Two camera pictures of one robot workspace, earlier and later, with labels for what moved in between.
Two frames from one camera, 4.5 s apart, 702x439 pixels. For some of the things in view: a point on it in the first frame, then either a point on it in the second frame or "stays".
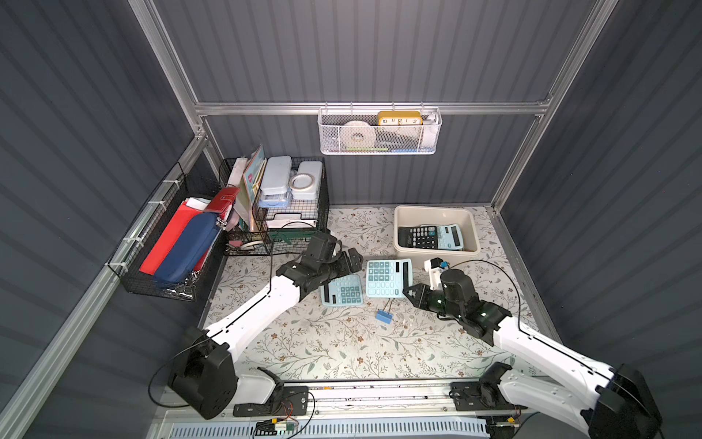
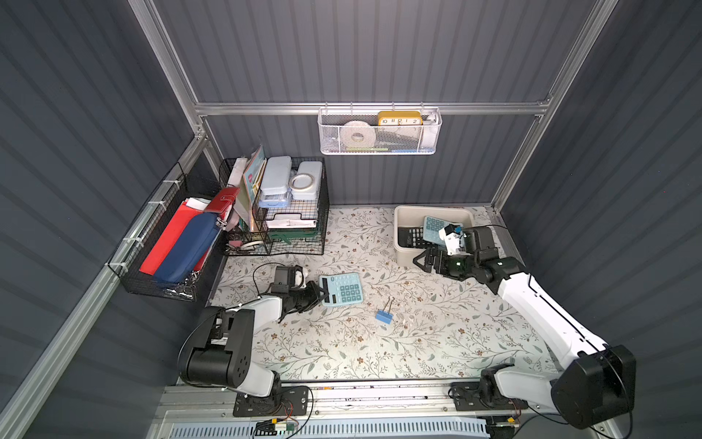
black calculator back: (422, 237) stays
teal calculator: (388, 278) → (431, 227)
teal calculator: (344, 291) stays
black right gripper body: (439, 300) → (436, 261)
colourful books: (246, 176) stays
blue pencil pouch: (189, 249) stays
